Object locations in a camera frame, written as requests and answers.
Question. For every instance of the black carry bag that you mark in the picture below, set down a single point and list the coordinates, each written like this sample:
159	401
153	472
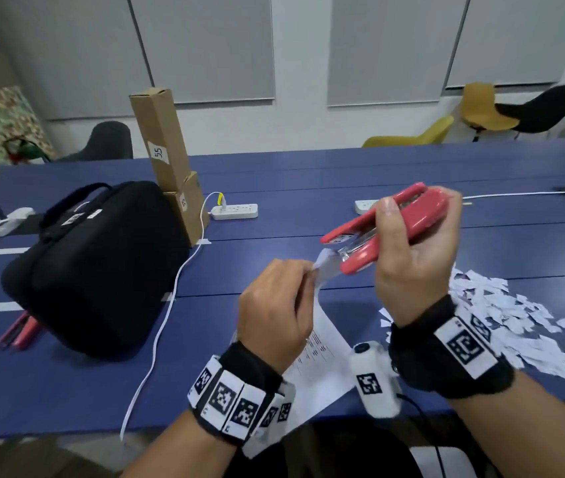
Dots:
103	268

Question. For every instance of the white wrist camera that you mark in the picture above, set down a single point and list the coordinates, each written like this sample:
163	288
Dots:
374	383

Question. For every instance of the person's right hand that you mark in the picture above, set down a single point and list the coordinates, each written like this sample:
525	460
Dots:
411	278

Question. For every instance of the short cardboard box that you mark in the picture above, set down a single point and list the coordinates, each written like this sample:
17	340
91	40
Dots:
190	209

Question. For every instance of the tall cardboard box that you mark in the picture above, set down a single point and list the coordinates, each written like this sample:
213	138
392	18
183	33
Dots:
160	139

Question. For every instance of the white power strip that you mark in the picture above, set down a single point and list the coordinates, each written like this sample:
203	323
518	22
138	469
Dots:
364	207
237	212

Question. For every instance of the black left wristband with markers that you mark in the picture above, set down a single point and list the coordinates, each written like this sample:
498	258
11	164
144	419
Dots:
232	393

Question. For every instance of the white charger adapter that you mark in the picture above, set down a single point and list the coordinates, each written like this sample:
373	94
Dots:
8	221

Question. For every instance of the grey wall panel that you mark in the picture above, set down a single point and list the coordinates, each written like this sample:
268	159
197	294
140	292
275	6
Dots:
392	49
511	39
207	44
78	49

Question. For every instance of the person's right forearm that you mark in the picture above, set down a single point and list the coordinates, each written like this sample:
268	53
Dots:
531	433

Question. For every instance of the black wristband with markers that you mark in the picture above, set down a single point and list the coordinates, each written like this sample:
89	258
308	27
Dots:
451	353
232	393

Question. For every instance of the person's left forearm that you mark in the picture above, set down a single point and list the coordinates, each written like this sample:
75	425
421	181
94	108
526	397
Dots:
178	453

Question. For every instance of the person's black clothing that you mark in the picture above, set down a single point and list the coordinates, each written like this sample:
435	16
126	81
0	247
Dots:
322	455

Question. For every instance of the black chair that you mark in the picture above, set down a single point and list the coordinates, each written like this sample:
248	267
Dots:
546	109

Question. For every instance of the person's left hand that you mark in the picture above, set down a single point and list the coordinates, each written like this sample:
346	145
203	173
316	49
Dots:
270	313

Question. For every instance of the black right wristband with markers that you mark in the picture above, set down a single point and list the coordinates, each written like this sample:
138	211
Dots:
451	353

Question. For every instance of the yellow chair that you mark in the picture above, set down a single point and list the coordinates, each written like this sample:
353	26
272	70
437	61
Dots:
411	136
484	109

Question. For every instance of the person's left thumb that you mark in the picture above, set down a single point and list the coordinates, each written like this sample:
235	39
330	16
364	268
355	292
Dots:
307	293

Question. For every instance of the pile of white paper scraps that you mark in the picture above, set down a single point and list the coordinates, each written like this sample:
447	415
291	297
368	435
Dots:
521	328

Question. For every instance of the white printed paper sheet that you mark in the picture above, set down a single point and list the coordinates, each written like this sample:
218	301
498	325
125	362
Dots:
322	363

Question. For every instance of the dark grey chair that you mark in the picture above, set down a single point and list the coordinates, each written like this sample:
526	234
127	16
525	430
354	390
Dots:
103	141

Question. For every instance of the person's right thumb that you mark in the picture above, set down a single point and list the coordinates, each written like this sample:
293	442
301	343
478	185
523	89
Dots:
389	223

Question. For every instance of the red and green object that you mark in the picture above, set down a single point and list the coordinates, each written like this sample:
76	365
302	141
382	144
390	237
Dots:
26	151

